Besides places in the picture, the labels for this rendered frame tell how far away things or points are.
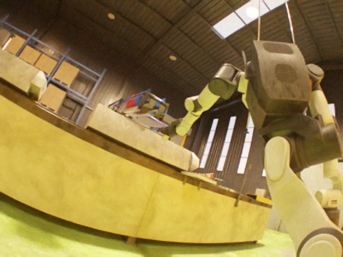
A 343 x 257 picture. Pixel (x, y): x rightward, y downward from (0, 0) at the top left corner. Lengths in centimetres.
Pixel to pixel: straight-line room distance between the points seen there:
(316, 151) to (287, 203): 17
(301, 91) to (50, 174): 145
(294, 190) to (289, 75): 39
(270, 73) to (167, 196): 132
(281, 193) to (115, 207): 119
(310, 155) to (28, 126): 148
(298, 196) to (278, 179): 8
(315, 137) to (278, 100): 17
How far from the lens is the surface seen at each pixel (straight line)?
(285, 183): 55
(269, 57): 71
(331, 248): 49
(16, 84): 143
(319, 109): 82
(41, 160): 134
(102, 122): 135
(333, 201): 75
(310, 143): 59
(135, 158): 142
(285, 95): 63
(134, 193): 147
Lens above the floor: 65
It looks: 17 degrees up
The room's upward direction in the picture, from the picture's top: 20 degrees clockwise
